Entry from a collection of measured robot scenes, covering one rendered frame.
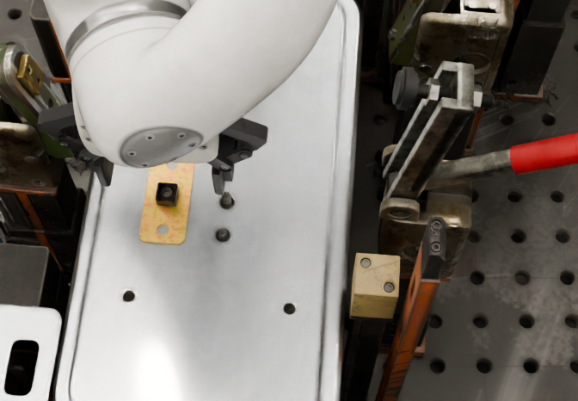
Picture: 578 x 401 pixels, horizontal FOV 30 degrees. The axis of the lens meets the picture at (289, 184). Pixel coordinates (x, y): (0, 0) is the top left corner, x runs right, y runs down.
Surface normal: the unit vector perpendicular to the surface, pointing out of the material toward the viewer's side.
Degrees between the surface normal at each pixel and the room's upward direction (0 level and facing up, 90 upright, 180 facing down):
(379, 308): 90
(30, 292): 0
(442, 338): 0
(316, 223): 0
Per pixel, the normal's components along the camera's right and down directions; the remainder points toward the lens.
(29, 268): 0.00, -0.43
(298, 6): 0.68, 0.39
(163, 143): 0.26, 0.86
